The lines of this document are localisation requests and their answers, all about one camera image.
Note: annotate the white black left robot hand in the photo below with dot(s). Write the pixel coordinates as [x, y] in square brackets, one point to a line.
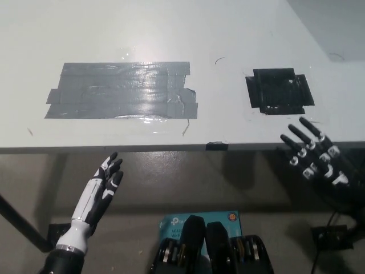
[88, 205]

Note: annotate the grey duct tape patch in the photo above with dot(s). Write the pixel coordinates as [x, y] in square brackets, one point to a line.
[117, 90]

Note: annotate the black table leg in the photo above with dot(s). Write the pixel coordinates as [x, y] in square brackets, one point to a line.
[24, 225]

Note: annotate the teal router box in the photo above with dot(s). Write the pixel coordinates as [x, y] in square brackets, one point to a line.
[174, 225]

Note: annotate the clear tape strip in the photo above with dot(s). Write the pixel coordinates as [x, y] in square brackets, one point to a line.
[97, 125]

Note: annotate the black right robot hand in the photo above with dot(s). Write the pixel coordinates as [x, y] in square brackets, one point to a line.
[322, 165]

